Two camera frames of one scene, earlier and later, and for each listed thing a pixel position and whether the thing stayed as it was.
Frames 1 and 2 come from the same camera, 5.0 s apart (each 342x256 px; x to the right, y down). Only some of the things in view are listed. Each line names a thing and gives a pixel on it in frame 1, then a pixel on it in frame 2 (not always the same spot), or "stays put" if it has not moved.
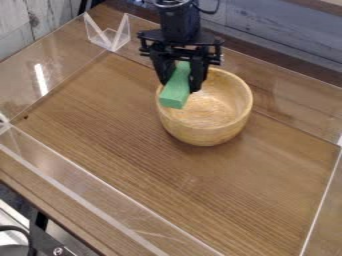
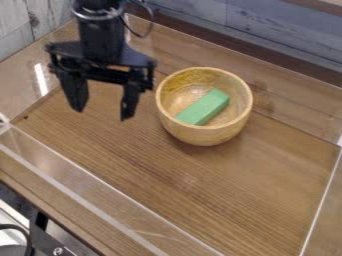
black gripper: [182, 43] -> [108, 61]
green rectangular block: [176, 90] -> [203, 107]
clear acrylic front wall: [86, 204] stays put
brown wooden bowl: [215, 112] stays put
